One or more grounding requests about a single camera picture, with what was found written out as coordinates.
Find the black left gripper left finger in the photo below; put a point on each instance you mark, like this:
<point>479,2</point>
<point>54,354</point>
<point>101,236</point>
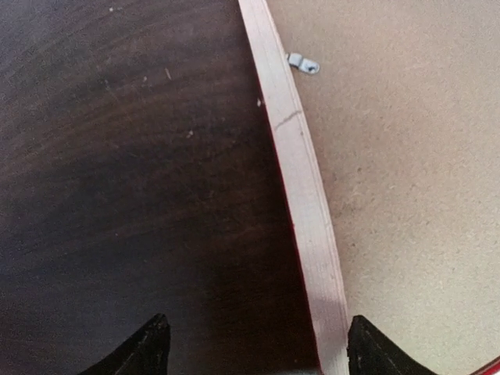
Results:
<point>146,351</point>

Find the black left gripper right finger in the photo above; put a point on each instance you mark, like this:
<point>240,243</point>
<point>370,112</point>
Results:
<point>370,352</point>

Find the red picture frame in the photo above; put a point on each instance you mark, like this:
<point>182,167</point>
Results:
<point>305,194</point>

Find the brown frame backing board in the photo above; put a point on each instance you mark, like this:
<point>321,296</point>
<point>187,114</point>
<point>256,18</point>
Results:
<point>404,118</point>

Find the metal frame retaining clip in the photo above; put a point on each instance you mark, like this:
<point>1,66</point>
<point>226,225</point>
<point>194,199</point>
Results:
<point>302,64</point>

